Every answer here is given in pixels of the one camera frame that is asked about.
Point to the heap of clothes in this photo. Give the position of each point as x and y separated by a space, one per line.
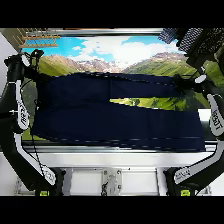
203 41

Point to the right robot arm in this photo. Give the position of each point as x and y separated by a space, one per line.
213 100

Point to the brown clothes hanger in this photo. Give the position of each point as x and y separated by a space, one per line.
40 45

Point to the navy blue pants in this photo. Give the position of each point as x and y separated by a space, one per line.
100 126

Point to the silver frame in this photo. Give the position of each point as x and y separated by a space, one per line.
100 157

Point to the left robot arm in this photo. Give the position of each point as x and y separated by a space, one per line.
13 133

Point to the dark blue checked garment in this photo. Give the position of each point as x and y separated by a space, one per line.
167 34

